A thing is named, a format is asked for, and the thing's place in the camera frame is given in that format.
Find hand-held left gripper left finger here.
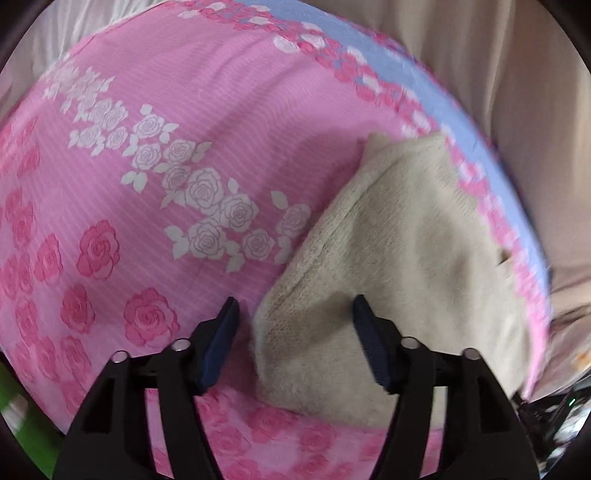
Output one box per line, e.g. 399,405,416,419
53,296,241,480

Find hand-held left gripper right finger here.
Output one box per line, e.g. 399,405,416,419
352,294,540,480

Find beige sweater with black hearts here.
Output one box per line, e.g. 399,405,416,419
249,131,533,430

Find pink floral bedsheet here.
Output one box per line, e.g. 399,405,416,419
0,0,555,480

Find green object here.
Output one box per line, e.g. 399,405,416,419
0,362,63,468

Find beige draped cloth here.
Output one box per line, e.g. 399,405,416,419
365,0,591,402

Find white curtain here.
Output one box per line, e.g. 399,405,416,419
0,0,160,100

